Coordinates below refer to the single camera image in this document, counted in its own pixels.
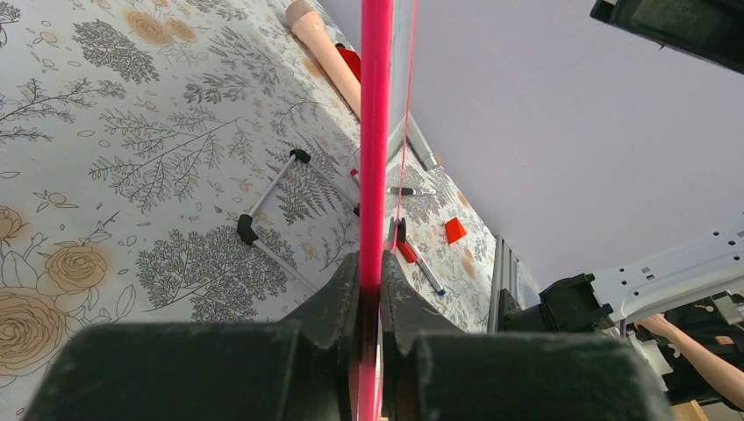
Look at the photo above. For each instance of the pink framed whiteboard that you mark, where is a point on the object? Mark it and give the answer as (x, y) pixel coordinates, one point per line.
(388, 31)

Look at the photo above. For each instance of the orange wedge block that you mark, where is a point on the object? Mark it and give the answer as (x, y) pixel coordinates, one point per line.
(454, 230)

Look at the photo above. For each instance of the black marker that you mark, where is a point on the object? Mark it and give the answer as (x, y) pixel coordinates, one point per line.
(408, 191)

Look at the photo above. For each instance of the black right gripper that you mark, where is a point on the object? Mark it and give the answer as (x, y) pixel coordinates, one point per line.
(710, 30)

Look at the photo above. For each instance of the black whiteboard clip right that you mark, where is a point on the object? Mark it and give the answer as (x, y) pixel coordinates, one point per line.
(397, 231)

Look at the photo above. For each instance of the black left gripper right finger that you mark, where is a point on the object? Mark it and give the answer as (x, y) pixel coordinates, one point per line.
(433, 370)

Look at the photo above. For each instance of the person forearm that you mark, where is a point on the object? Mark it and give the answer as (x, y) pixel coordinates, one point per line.
(720, 374)

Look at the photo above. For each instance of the blue marker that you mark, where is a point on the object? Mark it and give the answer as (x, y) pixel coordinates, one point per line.
(428, 272)

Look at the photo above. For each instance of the red marker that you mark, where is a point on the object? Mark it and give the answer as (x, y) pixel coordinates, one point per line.
(407, 251)

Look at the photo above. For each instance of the floral table mat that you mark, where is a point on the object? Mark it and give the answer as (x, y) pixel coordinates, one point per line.
(161, 160)

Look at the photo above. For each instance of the silver microphone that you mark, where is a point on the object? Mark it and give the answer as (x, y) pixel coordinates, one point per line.
(407, 133)

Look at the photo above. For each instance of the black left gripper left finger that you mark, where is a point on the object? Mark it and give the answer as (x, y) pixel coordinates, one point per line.
(297, 368)

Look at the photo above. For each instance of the red box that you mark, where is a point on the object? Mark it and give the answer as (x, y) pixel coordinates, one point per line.
(351, 58)

